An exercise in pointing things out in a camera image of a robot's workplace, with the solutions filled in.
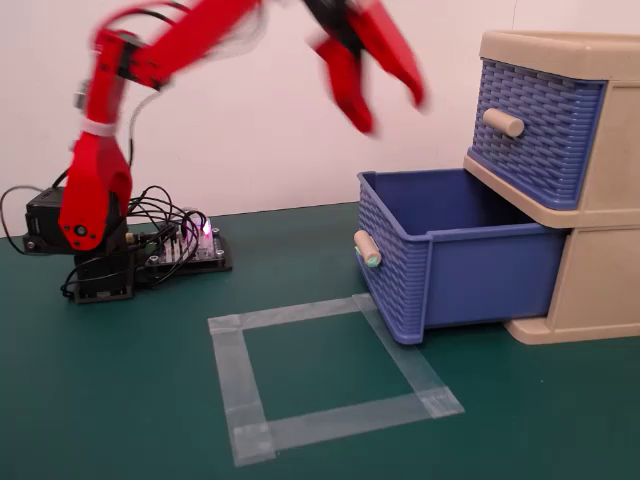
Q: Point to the blue drawer green-taped knob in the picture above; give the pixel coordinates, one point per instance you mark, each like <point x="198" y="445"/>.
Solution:
<point x="480" y="270"/>

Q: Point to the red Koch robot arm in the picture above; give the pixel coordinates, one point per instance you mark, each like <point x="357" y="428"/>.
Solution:
<point x="150" y="60"/>

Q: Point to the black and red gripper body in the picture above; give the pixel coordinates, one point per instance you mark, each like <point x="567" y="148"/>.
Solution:
<point x="332" y="17"/>

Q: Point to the beige plastic drawer cabinet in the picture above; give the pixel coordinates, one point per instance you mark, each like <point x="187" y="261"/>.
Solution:
<point x="600" y="200"/>

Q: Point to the blue drawer plain beige knob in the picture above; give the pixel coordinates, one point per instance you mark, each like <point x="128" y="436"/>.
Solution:
<point x="540" y="130"/>

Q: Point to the clear tape strip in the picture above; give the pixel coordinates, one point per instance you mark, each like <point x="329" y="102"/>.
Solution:
<point x="240" y="390"/>
<point x="415" y="370"/>
<point x="345" y="417"/>
<point x="295" y="312"/>

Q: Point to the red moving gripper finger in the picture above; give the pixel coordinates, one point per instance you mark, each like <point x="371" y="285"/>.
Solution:
<point x="347" y="85"/>

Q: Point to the motor controller circuit board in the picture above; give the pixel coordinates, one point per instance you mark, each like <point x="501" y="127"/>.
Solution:
<point x="192" y="250"/>

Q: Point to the red fixed gripper finger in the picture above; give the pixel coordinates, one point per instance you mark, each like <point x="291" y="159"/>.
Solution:
<point x="395" y="50"/>

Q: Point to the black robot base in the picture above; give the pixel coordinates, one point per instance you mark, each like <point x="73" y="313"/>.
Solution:
<point x="90" y="260"/>

